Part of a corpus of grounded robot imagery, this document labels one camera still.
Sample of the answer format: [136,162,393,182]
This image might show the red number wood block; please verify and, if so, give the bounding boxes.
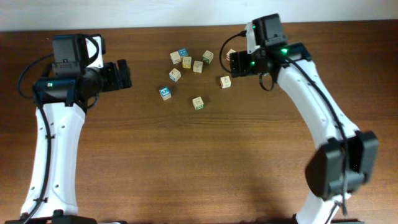
[220,76,231,88]

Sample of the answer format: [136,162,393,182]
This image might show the blue number 5 block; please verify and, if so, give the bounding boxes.
[159,87,172,101]

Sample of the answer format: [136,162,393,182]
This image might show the blue baseball wood block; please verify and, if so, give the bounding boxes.
[169,68,181,82]

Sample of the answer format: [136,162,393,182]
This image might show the letter M wood block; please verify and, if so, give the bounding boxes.
[192,96,204,110]

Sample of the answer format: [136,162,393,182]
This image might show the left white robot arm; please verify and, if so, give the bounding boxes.
[20,59,132,222]

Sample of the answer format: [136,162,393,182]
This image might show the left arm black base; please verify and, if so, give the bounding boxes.
[4,210,99,224]

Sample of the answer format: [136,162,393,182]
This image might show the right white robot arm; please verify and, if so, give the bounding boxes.
[229,43,379,223]

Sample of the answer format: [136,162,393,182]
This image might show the far red wood block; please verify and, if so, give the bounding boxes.
[226,49,236,61]

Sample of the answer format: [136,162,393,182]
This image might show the wood block blue side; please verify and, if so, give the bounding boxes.
[170,51,181,64]

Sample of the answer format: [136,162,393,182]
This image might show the green letter N block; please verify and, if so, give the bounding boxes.
[202,50,214,64]

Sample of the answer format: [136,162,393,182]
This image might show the blue top wood block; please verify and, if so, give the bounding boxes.
[178,48,188,58]

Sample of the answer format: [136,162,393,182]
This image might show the yellow letter K block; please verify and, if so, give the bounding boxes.
[182,56,192,69]

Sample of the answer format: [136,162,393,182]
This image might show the wood block red E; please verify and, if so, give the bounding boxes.
[193,61,203,73]

